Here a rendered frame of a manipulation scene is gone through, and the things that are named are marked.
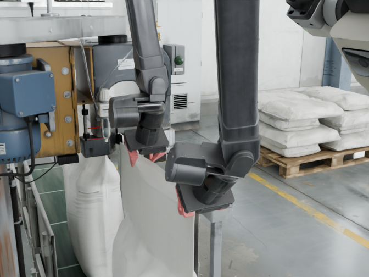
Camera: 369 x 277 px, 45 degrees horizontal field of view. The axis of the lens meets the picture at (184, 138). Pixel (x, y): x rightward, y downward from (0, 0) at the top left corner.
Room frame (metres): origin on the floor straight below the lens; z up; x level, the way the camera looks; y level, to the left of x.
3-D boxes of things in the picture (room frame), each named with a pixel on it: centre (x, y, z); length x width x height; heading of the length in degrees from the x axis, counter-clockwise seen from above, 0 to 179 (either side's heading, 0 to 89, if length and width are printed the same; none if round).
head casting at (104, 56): (1.46, 0.22, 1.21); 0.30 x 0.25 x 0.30; 25
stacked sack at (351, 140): (4.22, -1.61, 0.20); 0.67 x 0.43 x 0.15; 115
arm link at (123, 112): (1.00, 0.11, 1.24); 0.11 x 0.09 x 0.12; 112
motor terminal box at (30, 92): (0.99, 0.35, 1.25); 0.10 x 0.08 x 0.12; 140
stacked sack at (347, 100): (4.42, -1.53, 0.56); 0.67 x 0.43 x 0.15; 25
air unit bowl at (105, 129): (1.25, 0.23, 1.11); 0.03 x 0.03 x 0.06
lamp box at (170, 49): (1.42, 0.04, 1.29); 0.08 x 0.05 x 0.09; 25
